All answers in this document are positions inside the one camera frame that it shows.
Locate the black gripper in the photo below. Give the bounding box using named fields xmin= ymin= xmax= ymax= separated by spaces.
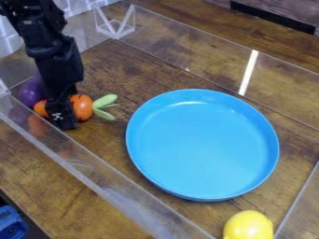
xmin=34 ymin=40 xmax=84 ymax=131

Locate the orange toy carrot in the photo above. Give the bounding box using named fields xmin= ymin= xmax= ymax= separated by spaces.
xmin=33 ymin=93 xmax=118 ymax=121

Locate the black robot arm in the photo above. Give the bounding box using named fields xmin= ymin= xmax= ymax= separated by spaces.
xmin=0 ymin=0 xmax=84 ymax=130

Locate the purple toy eggplant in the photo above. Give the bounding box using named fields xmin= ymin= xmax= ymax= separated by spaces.
xmin=18 ymin=75 xmax=45 ymax=107

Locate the blue round plate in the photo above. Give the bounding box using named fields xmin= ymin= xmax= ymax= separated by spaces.
xmin=125 ymin=89 xmax=280 ymax=202

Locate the blue object at corner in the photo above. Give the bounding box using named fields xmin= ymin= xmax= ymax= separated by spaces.
xmin=0 ymin=205 xmax=28 ymax=239

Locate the yellow toy lemon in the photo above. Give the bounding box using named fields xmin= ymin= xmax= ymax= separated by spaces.
xmin=223 ymin=210 xmax=273 ymax=239

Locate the clear acrylic tray wall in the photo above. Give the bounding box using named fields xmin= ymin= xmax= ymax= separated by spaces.
xmin=0 ymin=0 xmax=319 ymax=239

